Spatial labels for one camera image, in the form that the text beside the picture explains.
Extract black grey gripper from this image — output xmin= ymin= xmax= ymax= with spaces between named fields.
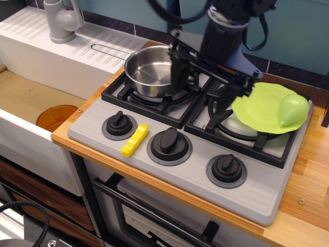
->
xmin=170 ymin=21 xmax=262 ymax=121

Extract small green pear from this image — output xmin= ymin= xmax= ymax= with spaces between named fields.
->
xmin=279 ymin=94 xmax=309 ymax=127

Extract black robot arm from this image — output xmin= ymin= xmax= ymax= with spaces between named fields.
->
xmin=169 ymin=1 xmax=276 ymax=116

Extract stainless steel pan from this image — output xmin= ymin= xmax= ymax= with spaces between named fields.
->
xmin=90 ymin=43 xmax=182 ymax=98

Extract light green plate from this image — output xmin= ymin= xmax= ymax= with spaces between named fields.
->
xmin=231 ymin=82 xmax=306 ymax=134

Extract black middle stove knob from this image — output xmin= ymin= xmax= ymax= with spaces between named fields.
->
xmin=147 ymin=127 xmax=193 ymax=166

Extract black stove knob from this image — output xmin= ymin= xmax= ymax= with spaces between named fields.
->
xmin=147 ymin=127 xmax=193 ymax=166
xmin=102 ymin=111 xmax=137 ymax=141
xmin=206 ymin=154 xmax=247 ymax=189

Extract grey toy stove top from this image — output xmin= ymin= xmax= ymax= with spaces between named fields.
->
xmin=66 ymin=60 xmax=315 ymax=227

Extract black right stove knob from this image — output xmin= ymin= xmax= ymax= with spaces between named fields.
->
xmin=206 ymin=154 xmax=247 ymax=189

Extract black left stove knob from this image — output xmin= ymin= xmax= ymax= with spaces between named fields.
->
xmin=102 ymin=111 xmax=137 ymax=141

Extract black left burner grate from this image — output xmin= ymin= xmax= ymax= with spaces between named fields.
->
xmin=101 ymin=68 xmax=213 ymax=129

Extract black burner grate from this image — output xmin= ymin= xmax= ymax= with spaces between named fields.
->
xmin=185 ymin=79 xmax=309 ymax=168
xmin=101 ymin=68 xmax=213 ymax=129

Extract black right burner grate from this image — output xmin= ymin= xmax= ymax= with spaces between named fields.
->
xmin=185 ymin=79 xmax=309 ymax=168

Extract yellow toy corn piece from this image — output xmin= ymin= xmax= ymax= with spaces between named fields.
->
xmin=121 ymin=123 xmax=149 ymax=157

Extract grey toy faucet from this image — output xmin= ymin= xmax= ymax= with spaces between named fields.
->
xmin=44 ymin=0 xmax=84 ymax=44

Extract oven door with window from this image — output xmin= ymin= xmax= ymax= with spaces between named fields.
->
xmin=84 ymin=160 xmax=267 ymax=246

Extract orange translucent bowl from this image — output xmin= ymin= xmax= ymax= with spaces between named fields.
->
xmin=36 ymin=104 xmax=78 ymax=132

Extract white toy sink unit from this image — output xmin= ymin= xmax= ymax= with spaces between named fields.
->
xmin=1 ymin=7 xmax=147 ymax=196

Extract wood grain drawer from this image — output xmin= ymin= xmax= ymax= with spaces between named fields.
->
xmin=1 ymin=157 xmax=102 ymax=246

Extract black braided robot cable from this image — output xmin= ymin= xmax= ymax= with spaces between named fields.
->
xmin=148 ymin=0 xmax=269 ymax=51

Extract black oven door handle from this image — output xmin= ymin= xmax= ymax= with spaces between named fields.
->
xmin=93 ymin=175 xmax=219 ymax=246

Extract black braided cable foreground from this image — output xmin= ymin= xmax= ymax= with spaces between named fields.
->
xmin=0 ymin=201 xmax=50 ymax=247

